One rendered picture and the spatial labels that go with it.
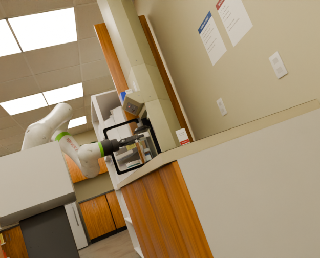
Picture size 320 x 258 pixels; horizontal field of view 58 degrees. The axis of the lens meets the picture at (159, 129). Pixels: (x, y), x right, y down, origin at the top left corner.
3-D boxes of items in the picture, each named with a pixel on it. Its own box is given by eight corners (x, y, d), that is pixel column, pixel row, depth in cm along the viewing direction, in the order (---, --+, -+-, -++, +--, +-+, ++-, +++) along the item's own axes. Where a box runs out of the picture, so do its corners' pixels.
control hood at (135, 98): (138, 115, 241) (134, 104, 243) (144, 102, 210) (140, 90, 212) (125, 119, 238) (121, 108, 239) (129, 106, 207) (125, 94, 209)
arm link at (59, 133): (47, 121, 193) (63, 121, 202) (43, 137, 197) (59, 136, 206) (60, 134, 183) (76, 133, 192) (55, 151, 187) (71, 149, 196)
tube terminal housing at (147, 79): (184, 158, 241) (153, 76, 253) (197, 151, 210) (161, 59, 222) (157, 168, 234) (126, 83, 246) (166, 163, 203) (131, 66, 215)
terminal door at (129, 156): (153, 162, 233) (137, 117, 239) (118, 175, 228) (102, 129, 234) (153, 163, 234) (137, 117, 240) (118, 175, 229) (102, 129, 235)
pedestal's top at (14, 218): (0, 227, 120) (-2, 217, 121) (14, 223, 150) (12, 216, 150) (77, 199, 132) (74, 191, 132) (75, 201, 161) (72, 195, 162)
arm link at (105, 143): (104, 159, 170) (105, 156, 161) (98, 141, 172) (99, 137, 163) (113, 156, 172) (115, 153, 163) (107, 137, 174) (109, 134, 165)
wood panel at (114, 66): (197, 153, 252) (143, 16, 274) (198, 153, 250) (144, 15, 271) (145, 172, 239) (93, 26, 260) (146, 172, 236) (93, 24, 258)
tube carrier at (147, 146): (158, 161, 179) (147, 129, 183) (163, 158, 169) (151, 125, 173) (143, 166, 176) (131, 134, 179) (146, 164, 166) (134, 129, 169)
